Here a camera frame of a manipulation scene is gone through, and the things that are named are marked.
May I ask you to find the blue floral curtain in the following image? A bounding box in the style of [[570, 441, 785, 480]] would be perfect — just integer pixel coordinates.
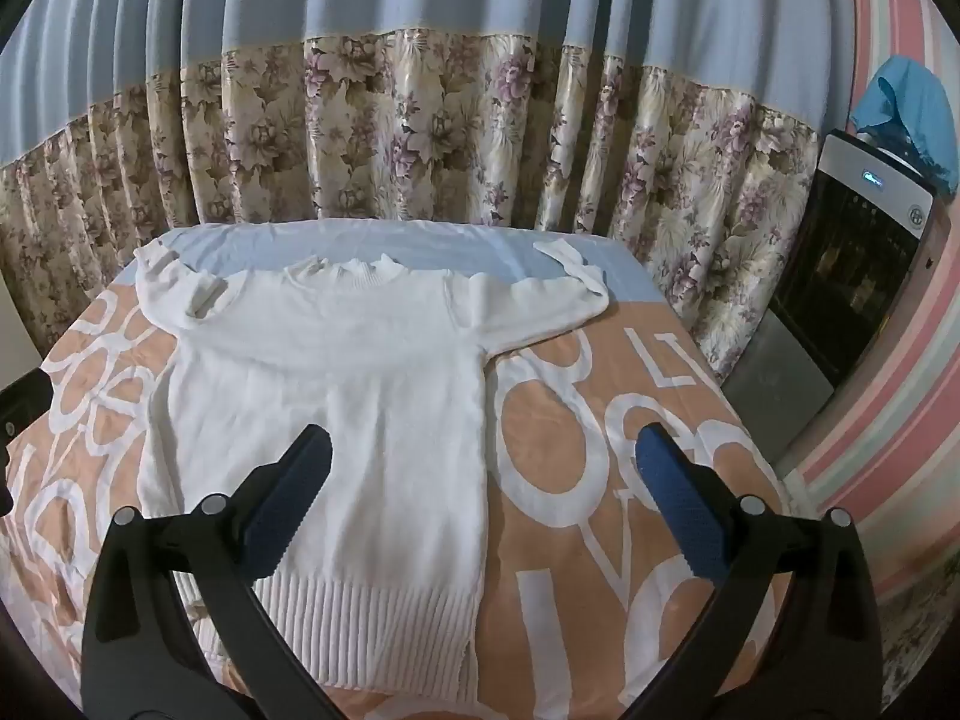
[[0, 0, 852, 383]]

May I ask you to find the blue cloth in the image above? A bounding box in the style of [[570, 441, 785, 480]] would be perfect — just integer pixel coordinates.
[[850, 56, 960, 192]]

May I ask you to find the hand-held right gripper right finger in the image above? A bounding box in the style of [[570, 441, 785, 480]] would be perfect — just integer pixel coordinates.
[[634, 422, 886, 720]]

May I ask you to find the white knit sweater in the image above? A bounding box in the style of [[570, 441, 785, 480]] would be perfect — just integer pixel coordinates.
[[133, 236, 610, 706]]

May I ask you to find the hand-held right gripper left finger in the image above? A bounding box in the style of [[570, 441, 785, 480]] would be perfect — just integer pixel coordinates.
[[79, 424, 335, 720]]

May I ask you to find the orange and blue printed bedsheet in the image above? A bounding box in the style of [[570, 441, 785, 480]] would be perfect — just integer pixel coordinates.
[[0, 221, 807, 720]]

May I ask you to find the white and black air cooler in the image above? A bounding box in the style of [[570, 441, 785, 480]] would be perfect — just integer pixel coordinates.
[[724, 131, 938, 458]]

